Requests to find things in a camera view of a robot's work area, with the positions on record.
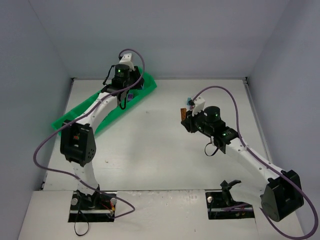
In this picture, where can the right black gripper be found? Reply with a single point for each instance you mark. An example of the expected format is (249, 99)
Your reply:
(187, 121)

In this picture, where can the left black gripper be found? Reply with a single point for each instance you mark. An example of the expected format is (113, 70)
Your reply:
(137, 78)

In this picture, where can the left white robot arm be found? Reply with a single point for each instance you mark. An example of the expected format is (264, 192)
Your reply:
(78, 139)

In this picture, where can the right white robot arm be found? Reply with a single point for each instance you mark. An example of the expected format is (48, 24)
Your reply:
(275, 191)

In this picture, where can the teal lego brick on stack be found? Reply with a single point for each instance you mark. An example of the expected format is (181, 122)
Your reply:
(189, 101)

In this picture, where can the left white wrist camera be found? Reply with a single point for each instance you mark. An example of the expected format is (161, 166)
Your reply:
(126, 59)

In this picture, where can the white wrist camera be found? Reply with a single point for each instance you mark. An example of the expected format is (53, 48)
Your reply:
(197, 106)
(126, 59)

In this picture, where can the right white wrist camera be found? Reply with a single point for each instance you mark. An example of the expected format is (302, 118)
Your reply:
(197, 106)

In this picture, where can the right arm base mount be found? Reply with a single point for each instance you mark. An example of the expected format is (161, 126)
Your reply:
(221, 205)

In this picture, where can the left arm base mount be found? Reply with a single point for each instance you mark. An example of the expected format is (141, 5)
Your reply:
(84, 210)

